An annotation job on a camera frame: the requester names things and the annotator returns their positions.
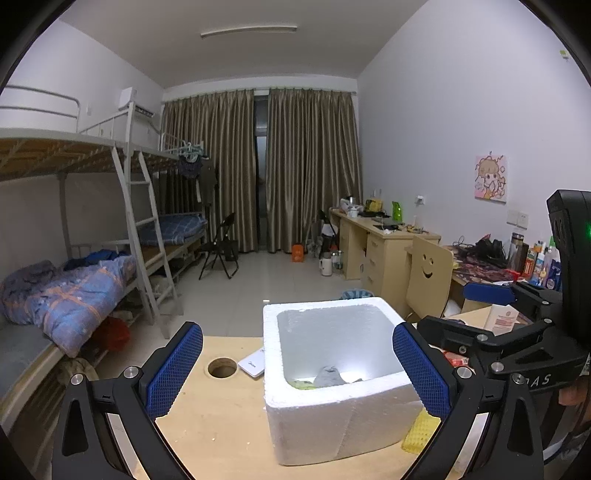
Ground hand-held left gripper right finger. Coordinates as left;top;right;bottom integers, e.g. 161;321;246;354
392;322;546;480

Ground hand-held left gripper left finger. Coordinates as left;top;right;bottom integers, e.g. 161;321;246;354
52;322;204;480

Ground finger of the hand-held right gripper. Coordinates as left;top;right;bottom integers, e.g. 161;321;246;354
463;281;561;320
417;316;550;365

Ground yellow foam net sleeve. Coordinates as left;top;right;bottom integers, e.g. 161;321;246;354
401;408;441;455

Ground grey sock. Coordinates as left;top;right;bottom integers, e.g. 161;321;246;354
313;366;348;388

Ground white foam box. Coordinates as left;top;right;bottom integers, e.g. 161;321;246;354
262;296;426;467

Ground desk with patterned cover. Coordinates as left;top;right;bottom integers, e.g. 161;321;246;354
443;244;532;315

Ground red snack packet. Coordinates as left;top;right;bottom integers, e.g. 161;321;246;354
441;351;472;370

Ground white lotion pump bottle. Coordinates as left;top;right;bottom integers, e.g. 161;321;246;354
483;303;519;337

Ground row of toiletry bottles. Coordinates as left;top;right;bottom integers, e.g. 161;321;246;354
524;235;564;292

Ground steel thermos flask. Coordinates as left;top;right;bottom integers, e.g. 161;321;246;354
508;232;525;273

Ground wooden smiley face chair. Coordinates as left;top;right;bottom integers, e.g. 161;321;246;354
405;235;455;319

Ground red cloth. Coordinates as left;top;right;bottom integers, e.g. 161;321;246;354
99;318;132;354

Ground beige cloth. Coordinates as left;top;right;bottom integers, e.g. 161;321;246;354
58;357;100;393

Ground light wooden drawer desk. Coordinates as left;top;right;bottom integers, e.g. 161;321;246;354
330;208;441;294

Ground blue patterned quilt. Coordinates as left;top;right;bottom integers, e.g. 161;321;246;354
0;256;139;358

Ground blue jacket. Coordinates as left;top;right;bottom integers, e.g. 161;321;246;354
65;249;130;271

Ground blue plaid bedding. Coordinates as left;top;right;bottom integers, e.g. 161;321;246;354
139;213;208;246

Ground black folding chair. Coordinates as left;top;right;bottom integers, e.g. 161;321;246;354
198;212;241;281

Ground black folding stand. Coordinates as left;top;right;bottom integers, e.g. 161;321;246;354
318;210;340;259

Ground white bed ladder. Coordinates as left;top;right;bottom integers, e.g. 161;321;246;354
111;145;178;340

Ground hanging dark clothes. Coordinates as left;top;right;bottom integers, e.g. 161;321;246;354
178;154;218;204

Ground brown curtain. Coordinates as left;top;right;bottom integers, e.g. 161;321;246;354
163;89;257;254
267;87;362;254

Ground white metal bunk bed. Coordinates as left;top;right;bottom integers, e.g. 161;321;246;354
134;104;211;296
0;84;185;416

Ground white air conditioner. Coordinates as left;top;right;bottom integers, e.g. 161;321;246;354
117;88;156;117

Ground ceiling tube lamp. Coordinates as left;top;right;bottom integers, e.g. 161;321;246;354
200;25;297;39

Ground cartoon wall poster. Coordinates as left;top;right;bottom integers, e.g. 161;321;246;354
475;151;509;203

